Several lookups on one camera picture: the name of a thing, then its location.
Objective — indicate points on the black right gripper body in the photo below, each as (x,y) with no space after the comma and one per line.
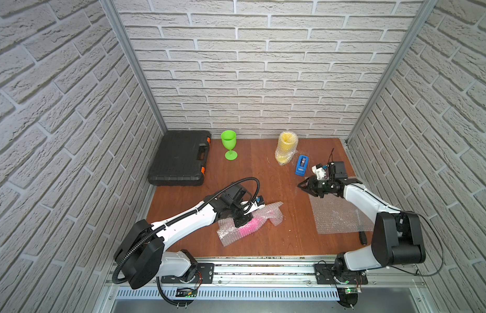
(320,188)

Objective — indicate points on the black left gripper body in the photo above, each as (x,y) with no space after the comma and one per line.
(243,212)

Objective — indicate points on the blue tape dispenser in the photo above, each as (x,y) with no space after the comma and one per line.
(302,165)

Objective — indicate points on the bubble wrap sheet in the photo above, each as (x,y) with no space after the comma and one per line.
(334,215)
(286,148)
(228,233)

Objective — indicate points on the pink plastic wine glass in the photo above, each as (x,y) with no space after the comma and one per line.
(252,226)

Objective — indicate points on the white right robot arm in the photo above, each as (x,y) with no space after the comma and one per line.
(397,237)

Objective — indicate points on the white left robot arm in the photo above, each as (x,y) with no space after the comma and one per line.
(143,255)

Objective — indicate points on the green plastic wine glass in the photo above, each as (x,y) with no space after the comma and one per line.
(228,138)

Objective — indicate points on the black plastic tool case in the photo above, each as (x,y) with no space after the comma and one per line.
(181,158)

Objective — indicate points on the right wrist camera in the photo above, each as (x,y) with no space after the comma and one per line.
(331,171)

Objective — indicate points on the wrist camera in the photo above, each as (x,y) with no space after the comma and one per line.
(331,171)
(259,203)

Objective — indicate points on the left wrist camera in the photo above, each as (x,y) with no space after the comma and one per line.
(259,203)

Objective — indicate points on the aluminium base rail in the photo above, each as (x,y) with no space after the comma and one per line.
(276,284)

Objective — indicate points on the right aluminium corner post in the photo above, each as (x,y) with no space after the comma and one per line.
(416,25)

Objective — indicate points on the aluminium corner post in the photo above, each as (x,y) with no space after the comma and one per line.
(416,25)
(134,63)

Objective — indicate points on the left aluminium corner post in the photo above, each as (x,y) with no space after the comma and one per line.
(134,63)

